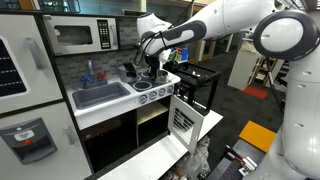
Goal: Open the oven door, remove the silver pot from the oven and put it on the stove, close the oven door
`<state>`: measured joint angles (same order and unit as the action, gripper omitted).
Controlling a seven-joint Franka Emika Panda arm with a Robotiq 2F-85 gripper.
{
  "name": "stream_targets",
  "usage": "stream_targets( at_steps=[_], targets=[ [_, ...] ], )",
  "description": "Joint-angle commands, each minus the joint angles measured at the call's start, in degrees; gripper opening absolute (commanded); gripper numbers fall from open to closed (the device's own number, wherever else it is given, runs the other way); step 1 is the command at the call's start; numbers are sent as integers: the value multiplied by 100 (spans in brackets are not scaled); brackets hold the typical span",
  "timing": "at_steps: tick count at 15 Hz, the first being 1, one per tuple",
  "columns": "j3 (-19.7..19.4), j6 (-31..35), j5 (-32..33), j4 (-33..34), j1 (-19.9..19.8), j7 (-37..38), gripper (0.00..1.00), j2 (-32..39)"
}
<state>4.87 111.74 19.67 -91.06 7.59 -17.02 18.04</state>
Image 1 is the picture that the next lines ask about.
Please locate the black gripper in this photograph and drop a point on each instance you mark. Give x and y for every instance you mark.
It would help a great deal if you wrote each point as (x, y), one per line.
(152, 63)

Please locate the white oven door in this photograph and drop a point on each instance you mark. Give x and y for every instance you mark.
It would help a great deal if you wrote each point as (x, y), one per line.
(185, 126)

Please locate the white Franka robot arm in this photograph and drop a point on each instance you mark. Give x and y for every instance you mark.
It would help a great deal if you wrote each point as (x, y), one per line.
(293, 100)

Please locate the grey stove knob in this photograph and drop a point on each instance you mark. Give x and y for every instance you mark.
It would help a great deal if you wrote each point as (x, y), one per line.
(170, 89)
(162, 92)
(152, 95)
(142, 99)

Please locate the grey pot with black lid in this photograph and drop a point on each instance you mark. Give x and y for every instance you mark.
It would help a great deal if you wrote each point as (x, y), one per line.
(125, 74)

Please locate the white fridge door with window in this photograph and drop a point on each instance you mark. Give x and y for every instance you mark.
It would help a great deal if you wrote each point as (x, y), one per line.
(40, 86)

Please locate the white fridge door with dispenser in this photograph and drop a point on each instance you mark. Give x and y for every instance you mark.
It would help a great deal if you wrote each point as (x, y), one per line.
(66, 160)

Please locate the blue plastic part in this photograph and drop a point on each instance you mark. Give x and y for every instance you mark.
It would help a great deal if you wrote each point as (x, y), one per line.
(184, 54)

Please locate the grey toy sink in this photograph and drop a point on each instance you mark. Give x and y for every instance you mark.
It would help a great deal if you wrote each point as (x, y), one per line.
(100, 96)

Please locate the grey toy faucet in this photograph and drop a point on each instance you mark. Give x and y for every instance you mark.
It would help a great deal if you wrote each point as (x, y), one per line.
(90, 68)

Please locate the white toy kitchen unit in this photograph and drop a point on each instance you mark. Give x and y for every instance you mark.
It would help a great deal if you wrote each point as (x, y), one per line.
(100, 115)

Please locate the black bar on kitchen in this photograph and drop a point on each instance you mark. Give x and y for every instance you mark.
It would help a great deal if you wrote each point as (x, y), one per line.
(130, 13)

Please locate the white toy microwave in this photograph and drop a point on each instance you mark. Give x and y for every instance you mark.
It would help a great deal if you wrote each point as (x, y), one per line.
(93, 33)

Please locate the clear plastic bag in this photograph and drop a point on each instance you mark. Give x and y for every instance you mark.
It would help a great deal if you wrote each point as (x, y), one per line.
(196, 163)

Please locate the red floor mat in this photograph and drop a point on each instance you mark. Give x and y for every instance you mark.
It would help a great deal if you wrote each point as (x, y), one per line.
(255, 92)

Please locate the wooden bookshelf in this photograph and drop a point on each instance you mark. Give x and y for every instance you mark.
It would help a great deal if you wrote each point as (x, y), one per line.
(263, 70)

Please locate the yellow floor mat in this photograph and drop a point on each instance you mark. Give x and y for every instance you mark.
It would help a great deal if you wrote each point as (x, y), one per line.
(258, 135)

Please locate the silver metal clamp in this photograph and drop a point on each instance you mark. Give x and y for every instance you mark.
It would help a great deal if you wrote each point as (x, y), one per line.
(248, 165)

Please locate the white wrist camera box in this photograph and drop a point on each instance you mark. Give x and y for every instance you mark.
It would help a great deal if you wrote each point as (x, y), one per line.
(165, 55)

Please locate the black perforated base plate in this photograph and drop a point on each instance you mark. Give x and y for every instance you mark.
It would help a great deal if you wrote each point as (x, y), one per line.
(230, 170)

